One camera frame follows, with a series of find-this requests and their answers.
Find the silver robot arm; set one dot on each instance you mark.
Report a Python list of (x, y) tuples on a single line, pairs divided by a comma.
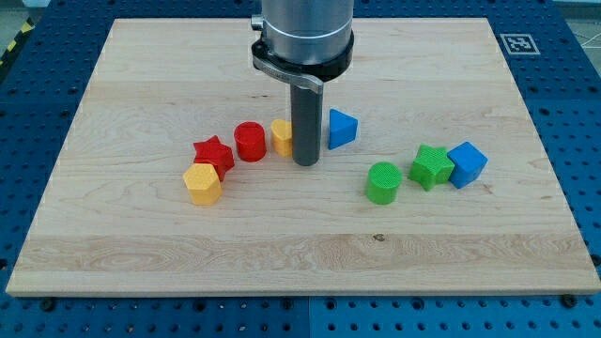
[(304, 43)]

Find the yellow hexagon block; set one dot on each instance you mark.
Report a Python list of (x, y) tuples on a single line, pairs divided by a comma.
[(203, 184)]

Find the yellow rounded block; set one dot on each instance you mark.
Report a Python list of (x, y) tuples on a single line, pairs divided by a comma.
[(281, 137)]

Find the blue triangle block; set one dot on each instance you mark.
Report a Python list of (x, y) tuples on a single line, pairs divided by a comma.
[(343, 129)]

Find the red cylinder block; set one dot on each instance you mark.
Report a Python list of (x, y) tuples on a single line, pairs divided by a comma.
[(250, 141)]

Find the grey cylindrical pointer rod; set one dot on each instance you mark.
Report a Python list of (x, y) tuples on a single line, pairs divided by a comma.
[(306, 119)]

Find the green cylinder block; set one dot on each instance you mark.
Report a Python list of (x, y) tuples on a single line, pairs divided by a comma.
[(383, 181)]

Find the red star block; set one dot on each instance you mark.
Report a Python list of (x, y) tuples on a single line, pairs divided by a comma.
[(216, 153)]

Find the light wooden board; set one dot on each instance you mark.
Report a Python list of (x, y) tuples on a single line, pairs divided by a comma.
[(116, 219)]

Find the green star block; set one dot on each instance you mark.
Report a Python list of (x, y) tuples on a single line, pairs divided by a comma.
[(431, 167)]

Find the blue cube block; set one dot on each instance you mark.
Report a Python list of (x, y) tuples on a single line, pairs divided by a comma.
[(469, 163)]

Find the white fiducial marker tag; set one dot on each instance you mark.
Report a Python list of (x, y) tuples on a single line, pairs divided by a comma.
[(519, 44)]

